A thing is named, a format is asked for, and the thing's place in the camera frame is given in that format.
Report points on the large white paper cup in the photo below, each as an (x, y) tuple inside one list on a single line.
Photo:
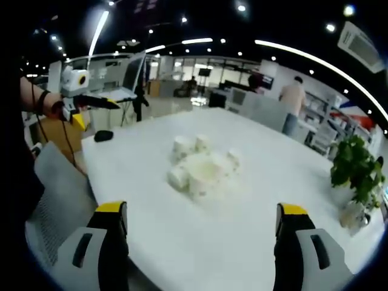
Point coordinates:
[(203, 172)]

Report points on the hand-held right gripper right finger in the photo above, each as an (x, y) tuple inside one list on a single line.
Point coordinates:
[(306, 257)]

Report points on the white shelving rack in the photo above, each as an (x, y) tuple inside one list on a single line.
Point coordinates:
[(333, 121)]

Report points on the green potted plant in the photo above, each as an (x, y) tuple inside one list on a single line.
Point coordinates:
[(354, 169)]

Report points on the white table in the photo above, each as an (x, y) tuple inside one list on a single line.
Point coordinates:
[(182, 242)]

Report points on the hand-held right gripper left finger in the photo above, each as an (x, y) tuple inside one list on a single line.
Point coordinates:
[(91, 257)]

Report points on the person's dark clothing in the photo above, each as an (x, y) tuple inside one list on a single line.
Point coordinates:
[(15, 182)]

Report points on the straight ceiling light strip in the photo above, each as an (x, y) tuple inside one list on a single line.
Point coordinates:
[(98, 31)]

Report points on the black computer mouse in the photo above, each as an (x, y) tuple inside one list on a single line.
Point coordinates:
[(103, 135)]

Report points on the grey mesh chair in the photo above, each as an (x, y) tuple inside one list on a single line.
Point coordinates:
[(60, 194)]

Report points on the long curved ceiling light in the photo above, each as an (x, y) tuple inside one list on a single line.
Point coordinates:
[(318, 59)]

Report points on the small white paper cup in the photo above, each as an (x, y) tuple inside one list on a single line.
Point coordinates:
[(202, 143), (177, 179), (234, 159), (182, 147)]

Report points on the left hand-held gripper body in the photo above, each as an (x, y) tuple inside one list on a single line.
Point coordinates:
[(71, 82)]

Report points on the ceiling air conditioner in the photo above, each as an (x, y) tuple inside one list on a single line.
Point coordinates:
[(360, 45)]

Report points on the brown cardboard box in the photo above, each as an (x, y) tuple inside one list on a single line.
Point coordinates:
[(57, 136)]

